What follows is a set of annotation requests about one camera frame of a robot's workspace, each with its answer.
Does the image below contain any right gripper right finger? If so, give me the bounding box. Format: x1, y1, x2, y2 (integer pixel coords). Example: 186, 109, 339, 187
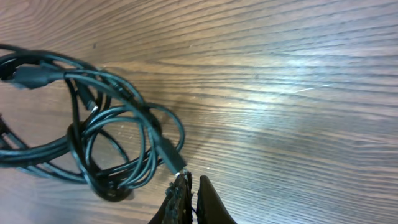
196, 175, 236, 224

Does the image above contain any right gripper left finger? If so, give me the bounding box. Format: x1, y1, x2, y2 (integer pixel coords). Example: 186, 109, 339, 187
149, 170, 193, 224

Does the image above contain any black USB cable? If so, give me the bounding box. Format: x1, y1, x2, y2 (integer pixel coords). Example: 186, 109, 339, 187
0, 43, 188, 203

